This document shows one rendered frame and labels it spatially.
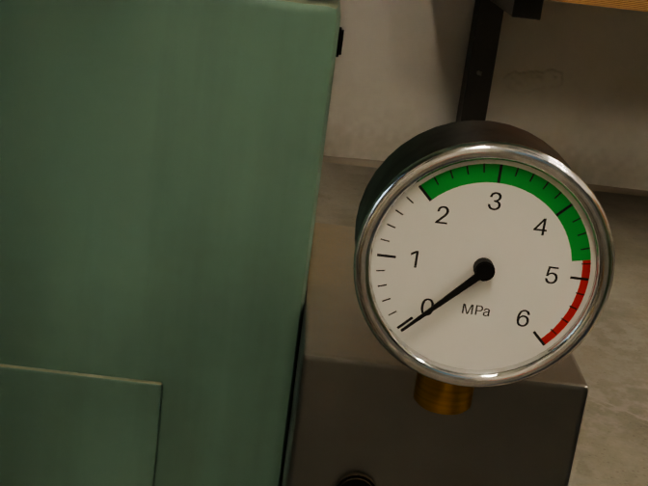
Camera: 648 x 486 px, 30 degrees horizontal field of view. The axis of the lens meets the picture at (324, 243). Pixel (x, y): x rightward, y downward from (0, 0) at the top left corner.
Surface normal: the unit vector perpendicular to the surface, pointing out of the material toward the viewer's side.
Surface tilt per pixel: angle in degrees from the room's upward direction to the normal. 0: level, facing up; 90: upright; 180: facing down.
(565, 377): 0
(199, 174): 90
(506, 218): 90
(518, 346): 90
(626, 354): 0
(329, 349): 0
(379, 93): 90
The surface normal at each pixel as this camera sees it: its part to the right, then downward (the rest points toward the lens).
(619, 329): 0.12, -0.94
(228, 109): 0.00, 0.32
